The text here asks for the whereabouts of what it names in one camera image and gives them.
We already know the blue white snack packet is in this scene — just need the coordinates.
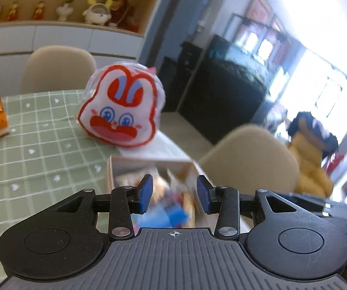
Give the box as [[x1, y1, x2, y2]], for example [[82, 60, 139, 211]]
[[133, 201, 189, 228]]

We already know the yellow plush toy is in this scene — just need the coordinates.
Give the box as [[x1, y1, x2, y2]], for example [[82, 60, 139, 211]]
[[288, 111, 339, 198]]

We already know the green checked tablecloth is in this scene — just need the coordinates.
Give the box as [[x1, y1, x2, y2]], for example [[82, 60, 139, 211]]
[[0, 90, 116, 282]]

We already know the beige chair right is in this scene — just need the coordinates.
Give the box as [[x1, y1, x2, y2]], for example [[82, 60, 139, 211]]
[[198, 124, 299, 195]]

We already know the pink cardboard box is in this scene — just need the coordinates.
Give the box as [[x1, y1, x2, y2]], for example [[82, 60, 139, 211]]
[[106, 155, 217, 229]]

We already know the red white rabbit plush bag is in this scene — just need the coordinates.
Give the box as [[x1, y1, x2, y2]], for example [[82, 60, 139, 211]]
[[77, 62, 166, 148]]

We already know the black fish tank stand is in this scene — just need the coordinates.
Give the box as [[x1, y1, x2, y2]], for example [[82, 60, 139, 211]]
[[162, 34, 271, 145]]

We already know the white cabinet counter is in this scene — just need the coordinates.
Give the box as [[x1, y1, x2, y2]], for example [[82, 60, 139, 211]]
[[0, 20, 146, 88]]

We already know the red doll figurine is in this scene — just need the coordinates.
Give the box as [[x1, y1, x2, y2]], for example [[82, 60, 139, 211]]
[[32, 1, 46, 20], [6, 1, 20, 22]]

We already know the white vase figurine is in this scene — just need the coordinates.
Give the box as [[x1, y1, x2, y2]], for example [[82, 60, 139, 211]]
[[56, 0, 74, 22]]

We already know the white bunny figurine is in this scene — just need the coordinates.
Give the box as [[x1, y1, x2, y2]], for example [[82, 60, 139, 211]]
[[82, 0, 113, 26]]

